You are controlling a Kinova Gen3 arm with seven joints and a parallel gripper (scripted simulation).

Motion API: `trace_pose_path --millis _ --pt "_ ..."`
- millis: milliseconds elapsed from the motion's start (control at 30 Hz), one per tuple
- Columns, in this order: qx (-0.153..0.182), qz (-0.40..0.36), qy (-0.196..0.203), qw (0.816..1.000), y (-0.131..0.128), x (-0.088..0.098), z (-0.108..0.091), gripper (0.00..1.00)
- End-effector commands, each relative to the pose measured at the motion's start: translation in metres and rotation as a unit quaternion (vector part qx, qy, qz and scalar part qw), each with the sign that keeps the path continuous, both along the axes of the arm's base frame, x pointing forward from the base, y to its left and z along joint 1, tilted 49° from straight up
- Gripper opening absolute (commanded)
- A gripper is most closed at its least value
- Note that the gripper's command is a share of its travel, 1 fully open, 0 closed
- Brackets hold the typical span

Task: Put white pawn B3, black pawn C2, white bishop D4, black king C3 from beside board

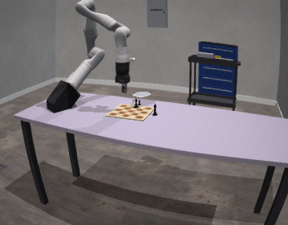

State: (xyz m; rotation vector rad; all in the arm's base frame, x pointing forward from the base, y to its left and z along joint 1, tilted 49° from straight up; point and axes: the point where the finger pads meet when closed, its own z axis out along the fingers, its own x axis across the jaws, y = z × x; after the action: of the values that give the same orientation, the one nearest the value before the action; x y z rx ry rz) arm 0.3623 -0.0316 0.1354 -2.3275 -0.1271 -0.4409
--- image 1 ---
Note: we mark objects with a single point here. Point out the brown and cream chessboard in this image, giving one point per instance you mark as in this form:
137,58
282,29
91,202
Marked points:
127,111

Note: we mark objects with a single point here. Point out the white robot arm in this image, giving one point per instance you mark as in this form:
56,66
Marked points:
87,8

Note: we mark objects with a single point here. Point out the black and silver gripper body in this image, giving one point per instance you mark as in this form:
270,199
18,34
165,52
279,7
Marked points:
122,68

